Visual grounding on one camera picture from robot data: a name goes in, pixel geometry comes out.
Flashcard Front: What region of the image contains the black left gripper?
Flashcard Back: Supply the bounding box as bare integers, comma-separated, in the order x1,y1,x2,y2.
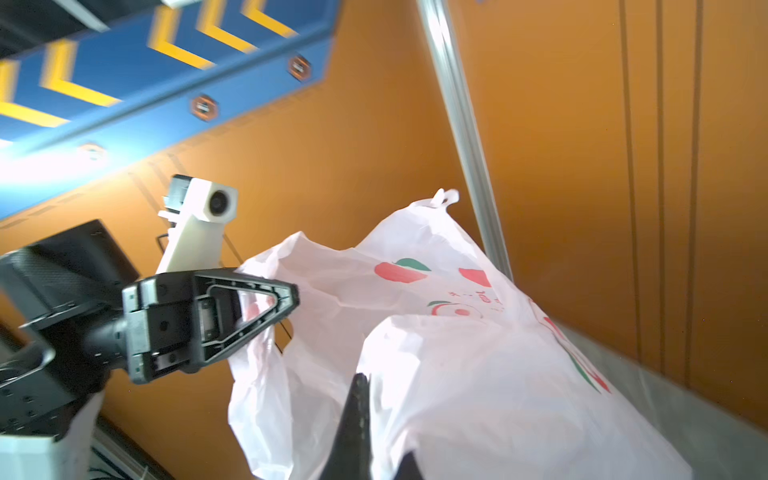
122,269,300,384

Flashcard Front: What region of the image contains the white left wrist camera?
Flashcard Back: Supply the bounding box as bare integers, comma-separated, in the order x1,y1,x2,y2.
156,174,238,274

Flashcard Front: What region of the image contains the pink printed plastic bag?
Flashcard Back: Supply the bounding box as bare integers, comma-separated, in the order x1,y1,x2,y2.
228,190,693,479

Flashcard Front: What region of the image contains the left aluminium corner post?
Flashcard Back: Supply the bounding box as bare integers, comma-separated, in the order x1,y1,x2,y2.
416,0,514,279

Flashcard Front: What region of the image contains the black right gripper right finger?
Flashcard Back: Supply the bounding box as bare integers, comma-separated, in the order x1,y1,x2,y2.
394,451,423,480

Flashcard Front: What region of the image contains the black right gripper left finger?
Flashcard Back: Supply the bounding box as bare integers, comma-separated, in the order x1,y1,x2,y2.
320,373,372,480

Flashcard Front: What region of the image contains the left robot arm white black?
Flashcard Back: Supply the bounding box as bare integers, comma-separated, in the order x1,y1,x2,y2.
1,220,299,479

